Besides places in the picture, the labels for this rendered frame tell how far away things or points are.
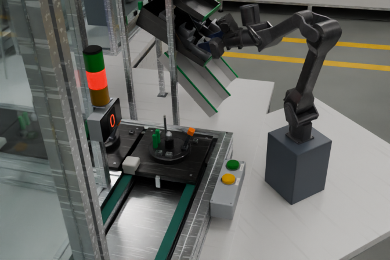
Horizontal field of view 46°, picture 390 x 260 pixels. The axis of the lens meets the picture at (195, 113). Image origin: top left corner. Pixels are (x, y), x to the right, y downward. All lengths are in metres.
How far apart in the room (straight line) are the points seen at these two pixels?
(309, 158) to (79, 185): 1.04
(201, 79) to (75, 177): 1.30
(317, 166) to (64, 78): 1.14
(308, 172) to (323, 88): 2.50
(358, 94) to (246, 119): 2.12
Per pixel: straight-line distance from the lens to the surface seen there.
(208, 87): 1.73
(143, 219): 1.39
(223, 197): 1.37
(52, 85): 0.41
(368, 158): 1.76
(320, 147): 1.44
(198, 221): 1.30
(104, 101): 1.24
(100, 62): 1.19
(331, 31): 1.24
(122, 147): 1.58
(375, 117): 3.65
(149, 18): 1.59
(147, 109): 1.97
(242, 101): 2.00
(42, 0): 0.39
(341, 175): 1.66
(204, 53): 1.57
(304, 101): 1.38
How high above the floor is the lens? 1.90
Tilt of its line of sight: 33 degrees down
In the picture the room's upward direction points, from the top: 2 degrees counter-clockwise
